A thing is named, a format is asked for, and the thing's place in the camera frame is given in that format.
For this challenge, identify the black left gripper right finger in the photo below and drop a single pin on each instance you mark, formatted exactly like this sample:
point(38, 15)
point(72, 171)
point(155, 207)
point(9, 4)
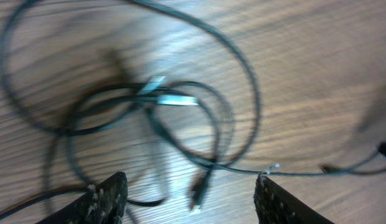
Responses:
point(275, 205)

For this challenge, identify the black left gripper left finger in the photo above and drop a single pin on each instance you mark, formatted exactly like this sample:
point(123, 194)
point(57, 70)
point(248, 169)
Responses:
point(102, 204)

